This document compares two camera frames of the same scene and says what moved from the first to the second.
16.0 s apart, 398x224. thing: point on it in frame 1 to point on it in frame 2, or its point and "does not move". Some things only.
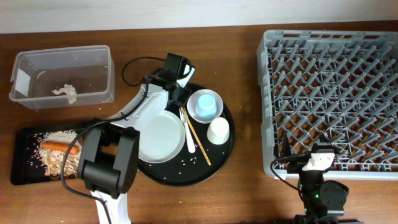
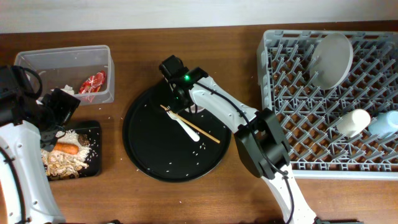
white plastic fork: (190, 143) to (189, 129)
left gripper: (183, 99) to (50, 139)
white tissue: (68, 90) does not move
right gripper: (295, 166) to (174, 104)
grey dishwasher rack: (337, 88) does not move
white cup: (218, 132) to (354, 122)
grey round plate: (161, 135) to (331, 61)
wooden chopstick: (194, 134) to (191, 125)
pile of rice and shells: (51, 160) does not move
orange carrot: (61, 146) does not move
